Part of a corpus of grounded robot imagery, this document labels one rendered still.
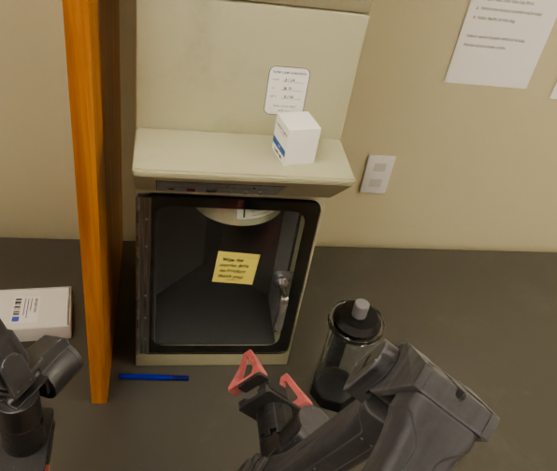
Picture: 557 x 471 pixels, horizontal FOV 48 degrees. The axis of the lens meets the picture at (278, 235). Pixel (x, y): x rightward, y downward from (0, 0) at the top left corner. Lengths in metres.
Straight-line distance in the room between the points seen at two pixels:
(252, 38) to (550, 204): 1.19
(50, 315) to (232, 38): 0.76
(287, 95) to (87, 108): 0.29
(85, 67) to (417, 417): 0.57
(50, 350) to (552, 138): 1.32
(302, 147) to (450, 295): 0.86
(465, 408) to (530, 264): 1.38
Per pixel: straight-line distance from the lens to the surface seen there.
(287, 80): 0.95
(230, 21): 0.91
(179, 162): 0.90
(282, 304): 1.15
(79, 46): 0.83
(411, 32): 1.46
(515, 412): 1.49
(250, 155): 0.94
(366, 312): 1.18
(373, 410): 0.64
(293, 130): 0.90
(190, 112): 0.97
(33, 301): 1.45
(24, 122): 1.52
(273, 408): 1.01
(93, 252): 1.02
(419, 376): 0.52
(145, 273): 1.15
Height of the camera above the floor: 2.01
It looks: 39 degrees down
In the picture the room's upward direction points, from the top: 11 degrees clockwise
